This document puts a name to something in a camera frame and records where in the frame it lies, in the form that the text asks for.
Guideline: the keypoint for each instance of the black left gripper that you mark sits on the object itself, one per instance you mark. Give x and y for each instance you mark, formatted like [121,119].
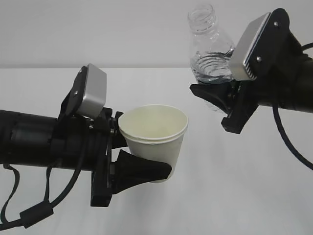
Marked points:
[108,177]

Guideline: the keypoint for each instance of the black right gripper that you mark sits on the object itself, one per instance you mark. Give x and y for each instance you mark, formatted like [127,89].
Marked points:
[216,98]

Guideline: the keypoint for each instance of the white paper cup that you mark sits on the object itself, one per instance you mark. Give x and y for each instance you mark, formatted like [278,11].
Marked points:
[155,132]

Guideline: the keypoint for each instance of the clear water bottle green label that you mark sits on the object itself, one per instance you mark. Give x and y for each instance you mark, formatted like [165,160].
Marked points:
[210,46]

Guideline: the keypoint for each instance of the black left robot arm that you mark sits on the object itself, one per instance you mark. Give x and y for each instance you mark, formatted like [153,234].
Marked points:
[85,136]

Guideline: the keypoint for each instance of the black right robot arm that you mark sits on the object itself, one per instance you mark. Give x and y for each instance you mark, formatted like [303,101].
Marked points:
[269,67]

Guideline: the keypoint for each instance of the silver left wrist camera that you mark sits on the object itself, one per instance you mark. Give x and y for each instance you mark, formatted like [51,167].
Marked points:
[95,92]

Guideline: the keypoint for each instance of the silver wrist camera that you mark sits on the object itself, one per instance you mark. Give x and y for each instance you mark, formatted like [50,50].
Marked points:
[239,62]
[95,92]

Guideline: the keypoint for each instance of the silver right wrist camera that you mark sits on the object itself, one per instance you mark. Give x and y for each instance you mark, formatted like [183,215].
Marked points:
[239,62]

